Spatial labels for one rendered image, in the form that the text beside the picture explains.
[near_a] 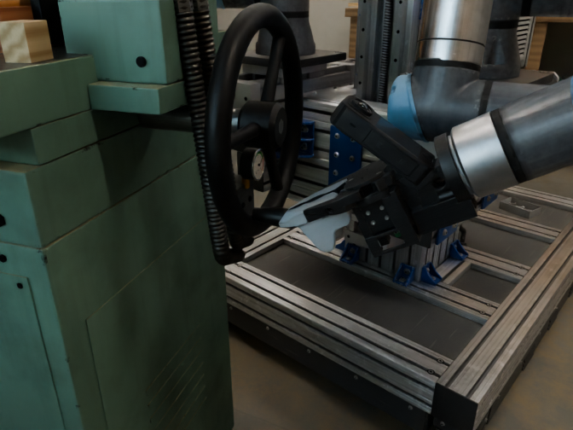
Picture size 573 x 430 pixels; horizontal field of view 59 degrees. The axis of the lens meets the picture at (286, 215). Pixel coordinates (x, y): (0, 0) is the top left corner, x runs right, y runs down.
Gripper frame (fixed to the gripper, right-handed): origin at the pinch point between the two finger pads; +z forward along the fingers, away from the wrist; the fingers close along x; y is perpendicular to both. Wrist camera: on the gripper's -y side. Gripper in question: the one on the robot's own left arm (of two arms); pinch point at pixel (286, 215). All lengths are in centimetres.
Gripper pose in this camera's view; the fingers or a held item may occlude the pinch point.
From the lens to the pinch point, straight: 58.9
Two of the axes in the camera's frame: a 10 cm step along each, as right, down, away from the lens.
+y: 4.7, 8.5, 2.1
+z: -8.2, 3.4, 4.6
